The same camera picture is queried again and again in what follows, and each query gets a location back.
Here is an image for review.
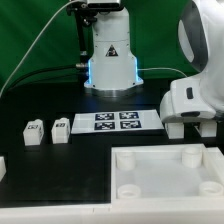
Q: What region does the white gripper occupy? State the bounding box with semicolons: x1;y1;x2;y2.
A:
160;75;224;123

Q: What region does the white square table top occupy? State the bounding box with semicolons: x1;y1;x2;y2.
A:
111;144;224;200

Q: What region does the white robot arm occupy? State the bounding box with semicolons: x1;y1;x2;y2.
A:
85;0;224;123

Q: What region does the white fiducial tag plate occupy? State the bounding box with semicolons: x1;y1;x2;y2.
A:
71;110;163;134

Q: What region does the white L-shaped obstacle fence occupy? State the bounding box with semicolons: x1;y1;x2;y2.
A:
0;145;224;224

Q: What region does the white block left edge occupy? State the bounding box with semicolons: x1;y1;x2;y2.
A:
0;157;6;182

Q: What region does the black cable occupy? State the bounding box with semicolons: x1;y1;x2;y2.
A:
6;65;88;93

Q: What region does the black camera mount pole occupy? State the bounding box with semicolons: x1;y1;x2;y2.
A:
66;0;96;60

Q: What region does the white cable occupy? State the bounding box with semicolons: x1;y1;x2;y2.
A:
0;0;188;98

